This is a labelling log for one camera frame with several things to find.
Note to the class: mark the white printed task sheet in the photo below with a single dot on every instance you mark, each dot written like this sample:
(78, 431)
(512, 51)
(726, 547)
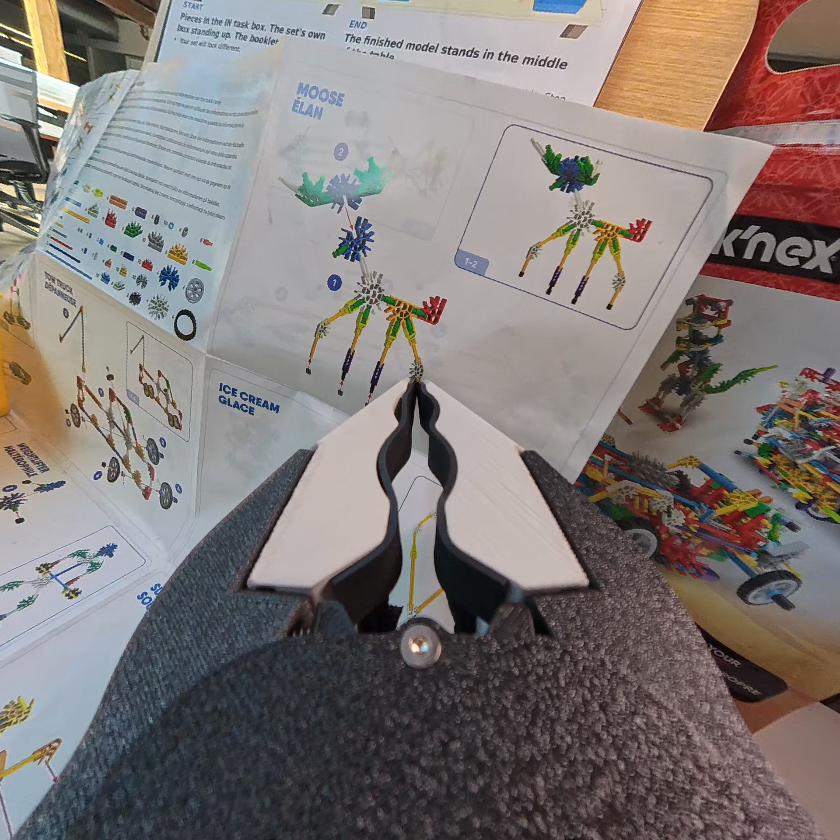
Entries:
(590, 39)

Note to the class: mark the wooden board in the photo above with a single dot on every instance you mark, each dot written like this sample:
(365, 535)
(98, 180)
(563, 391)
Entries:
(669, 79)

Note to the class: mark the white folded instruction sheet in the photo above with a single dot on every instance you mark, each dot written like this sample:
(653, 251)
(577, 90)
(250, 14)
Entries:
(525, 367)

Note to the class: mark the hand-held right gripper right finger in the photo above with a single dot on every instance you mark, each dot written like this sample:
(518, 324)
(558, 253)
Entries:
(518, 518)

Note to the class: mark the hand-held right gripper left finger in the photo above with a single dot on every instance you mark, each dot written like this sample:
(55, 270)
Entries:
(321, 518)

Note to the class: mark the construction toy set box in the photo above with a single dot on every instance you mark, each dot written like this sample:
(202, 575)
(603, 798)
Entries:
(754, 367)

